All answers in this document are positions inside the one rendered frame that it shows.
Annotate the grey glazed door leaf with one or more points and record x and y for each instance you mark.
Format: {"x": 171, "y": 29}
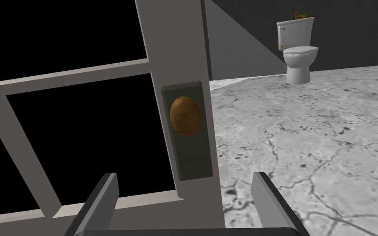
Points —
{"x": 179, "y": 49}

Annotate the white toilet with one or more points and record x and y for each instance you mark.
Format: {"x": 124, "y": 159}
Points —
{"x": 298, "y": 49}

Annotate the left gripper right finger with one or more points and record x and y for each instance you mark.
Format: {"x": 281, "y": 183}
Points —
{"x": 269, "y": 205}

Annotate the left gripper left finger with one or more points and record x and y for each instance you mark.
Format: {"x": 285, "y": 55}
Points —
{"x": 98, "y": 205}

